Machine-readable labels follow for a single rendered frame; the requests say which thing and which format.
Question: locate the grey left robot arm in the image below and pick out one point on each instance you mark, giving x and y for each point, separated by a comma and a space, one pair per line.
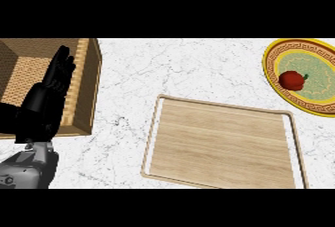
26, 168

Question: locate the yellow patterned plate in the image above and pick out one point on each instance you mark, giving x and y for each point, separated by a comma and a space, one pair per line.
306, 76

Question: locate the red bell pepper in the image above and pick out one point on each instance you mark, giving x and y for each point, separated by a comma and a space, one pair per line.
292, 80

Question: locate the wooden tray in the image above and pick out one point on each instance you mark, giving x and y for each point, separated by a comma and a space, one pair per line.
222, 147

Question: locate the wicker basket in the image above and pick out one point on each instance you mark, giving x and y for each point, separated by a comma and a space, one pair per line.
83, 88

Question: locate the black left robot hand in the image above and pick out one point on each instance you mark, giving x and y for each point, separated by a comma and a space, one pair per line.
47, 97

